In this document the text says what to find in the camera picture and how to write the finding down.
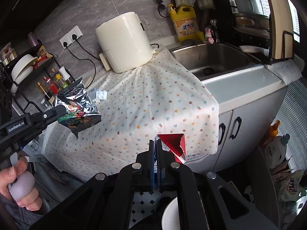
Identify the red paper carton trash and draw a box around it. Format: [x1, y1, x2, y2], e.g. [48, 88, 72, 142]
[157, 133, 186, 164]

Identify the silver snack bag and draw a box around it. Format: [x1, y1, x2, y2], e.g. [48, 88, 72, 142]
[53, 78, 102, 136]

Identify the white round trash bin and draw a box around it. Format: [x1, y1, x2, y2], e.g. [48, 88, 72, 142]
[161, 197, 180, 230]

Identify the person's left hand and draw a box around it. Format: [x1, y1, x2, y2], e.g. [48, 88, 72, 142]
[1, 156, 42, 211]

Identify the floral white tablecloth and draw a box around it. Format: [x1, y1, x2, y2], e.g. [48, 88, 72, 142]
[42, 46, 219, 181]

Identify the red-cap sauce bottle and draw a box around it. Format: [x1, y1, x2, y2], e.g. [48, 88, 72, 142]
[43, 76, 60, 96]

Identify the black spice rack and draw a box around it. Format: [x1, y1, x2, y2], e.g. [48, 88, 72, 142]
[1, 40, 61, 114]

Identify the white bowl on rack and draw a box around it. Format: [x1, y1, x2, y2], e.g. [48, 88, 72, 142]
[10, 54, 38, 94]

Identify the white pill blister pack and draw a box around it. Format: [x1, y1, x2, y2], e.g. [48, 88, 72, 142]
[96, 90, 108, 100]

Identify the white medicine box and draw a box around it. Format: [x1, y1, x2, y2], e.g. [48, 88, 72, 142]
[87, 88, 100, 104]

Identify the white-cap green-label bottle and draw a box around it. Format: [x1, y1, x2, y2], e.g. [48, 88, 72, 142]
[51, 67, 74, 89]

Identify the stainless steel sink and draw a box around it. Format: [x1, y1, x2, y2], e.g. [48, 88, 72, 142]
[170, 43, 261, 81]

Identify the cream air fryer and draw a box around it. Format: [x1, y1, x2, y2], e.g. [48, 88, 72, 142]
[95, 12, 158, 73]

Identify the orange spray bottle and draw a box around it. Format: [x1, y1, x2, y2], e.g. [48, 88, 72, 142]
[259, 120, 281, 147]

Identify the white detergent jug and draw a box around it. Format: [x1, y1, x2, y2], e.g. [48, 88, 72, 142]
[264, 133, 290, 169]

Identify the pink small figurine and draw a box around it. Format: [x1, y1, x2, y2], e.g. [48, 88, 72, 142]
[205, 28, 215, 44]

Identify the yellow dish soap bottle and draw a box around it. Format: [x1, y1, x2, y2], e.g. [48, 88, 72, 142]
[168, 4, 205, 42]

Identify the green detergent refill pouch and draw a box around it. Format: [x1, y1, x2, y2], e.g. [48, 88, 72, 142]
[278, 170, 306, 202]

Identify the white folded dish cloth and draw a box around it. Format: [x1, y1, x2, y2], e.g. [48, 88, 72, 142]
[265, 56, 305, 85]

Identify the black dish rack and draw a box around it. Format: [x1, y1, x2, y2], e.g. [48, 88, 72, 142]
[215, 0, 295, 64]

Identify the wooden cutting board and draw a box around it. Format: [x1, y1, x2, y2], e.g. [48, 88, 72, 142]
[268, 0, 294, 61]

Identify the white wall power socket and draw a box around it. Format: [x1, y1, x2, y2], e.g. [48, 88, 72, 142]
[59, 25, 83, 49]

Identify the black power cable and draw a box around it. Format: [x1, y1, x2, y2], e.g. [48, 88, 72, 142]
[62, 35, 102, 90]

